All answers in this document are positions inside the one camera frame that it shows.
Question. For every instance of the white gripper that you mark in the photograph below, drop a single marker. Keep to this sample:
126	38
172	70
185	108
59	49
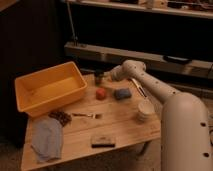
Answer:
114	74

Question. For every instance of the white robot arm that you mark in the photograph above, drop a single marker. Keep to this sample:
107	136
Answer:
185	139

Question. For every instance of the red pepper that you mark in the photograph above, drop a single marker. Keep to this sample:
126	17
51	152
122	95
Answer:
101	93

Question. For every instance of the yellow plastic tray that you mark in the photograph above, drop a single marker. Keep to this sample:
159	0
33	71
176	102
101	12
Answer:
49	89

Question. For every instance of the dark metal cup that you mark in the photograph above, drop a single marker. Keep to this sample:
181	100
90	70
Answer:
99	74

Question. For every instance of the green headed dish brush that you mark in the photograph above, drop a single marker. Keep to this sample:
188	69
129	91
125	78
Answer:
139	88

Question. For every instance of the blue sponge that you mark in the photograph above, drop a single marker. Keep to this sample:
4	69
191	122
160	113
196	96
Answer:
123	93

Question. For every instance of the wooden table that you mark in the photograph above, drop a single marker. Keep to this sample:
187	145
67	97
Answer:
119	120

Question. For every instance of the stack of white bowls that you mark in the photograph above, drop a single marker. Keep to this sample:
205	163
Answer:
146	110

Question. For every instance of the grey lamp stand pole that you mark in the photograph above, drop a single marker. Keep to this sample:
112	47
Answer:
74	37

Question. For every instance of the brown grape bunch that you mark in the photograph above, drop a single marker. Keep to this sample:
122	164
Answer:
61	116

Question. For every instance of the dark rectangular block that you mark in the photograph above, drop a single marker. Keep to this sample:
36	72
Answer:
102	141

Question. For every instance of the blue grey cloth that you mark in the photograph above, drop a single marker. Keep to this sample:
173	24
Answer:
47	140

